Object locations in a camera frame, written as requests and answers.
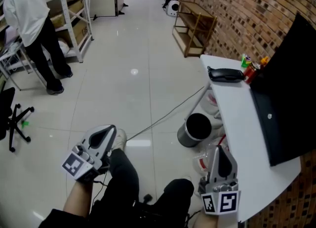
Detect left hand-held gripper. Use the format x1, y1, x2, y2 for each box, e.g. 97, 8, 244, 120
61, 124, 118, 183

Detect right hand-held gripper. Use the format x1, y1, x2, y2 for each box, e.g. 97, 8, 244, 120
198, 145, 241, 216

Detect black handheld device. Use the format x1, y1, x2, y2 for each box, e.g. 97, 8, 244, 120
206, 66, 245, 83

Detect person's left forearm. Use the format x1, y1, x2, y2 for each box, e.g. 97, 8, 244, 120
63, 179, 95, 219

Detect person's right forearm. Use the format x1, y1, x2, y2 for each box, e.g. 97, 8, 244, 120
195, 211, 239, 228

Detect person's white shoe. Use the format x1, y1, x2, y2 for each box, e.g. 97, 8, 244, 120
111, 128, 128, 152

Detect clear plastic container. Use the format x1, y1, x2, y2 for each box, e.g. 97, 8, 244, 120
192, 138, 230, 176

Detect grey metal trash bin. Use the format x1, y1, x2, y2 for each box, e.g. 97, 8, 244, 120
177, 113, 212, 148

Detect person's black trousers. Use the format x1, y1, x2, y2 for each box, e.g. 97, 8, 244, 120
87, 148, 196, 228

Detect white plastic bag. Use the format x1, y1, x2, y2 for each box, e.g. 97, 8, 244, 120
199, 92, 224, 129

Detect grey metal table leg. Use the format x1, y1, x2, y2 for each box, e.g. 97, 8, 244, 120
184, 81, 213, 121

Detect person's black sleeve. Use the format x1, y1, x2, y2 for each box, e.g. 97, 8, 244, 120
39, 208, 90, 228

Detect black cabinet box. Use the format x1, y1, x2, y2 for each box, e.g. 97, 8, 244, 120
249, 12, 316, 167

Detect red drink can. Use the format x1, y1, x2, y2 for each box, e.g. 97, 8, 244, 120
243, 61, 260, 84

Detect black office chair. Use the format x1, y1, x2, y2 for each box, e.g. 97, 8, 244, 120
0, 87, 35, 153

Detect brown cardboard box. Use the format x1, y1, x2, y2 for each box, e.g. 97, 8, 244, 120
49, 0, 84, 28
59, 19, 88, 47

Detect green drink carton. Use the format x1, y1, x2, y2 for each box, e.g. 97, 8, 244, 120
240, 53, 252, 69

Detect orange-capped sauce bottle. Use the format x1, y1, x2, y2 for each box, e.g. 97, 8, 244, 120
259, 56, 270, 71

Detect grey metal cart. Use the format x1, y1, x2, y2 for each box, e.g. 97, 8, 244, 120
0, 26, 47, 92

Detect white metal shelving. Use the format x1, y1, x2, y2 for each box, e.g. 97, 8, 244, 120
44, 0, 95, 64

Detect white round appliance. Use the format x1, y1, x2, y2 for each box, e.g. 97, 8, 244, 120
165, 0, 180, 17

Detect wooden shelf cart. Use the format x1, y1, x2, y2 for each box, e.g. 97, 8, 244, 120
172, 0, 218, 58

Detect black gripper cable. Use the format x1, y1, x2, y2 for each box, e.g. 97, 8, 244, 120
93, 170, 110, 204

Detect thin floor cable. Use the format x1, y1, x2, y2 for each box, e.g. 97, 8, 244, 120
127, 86, 205, 141

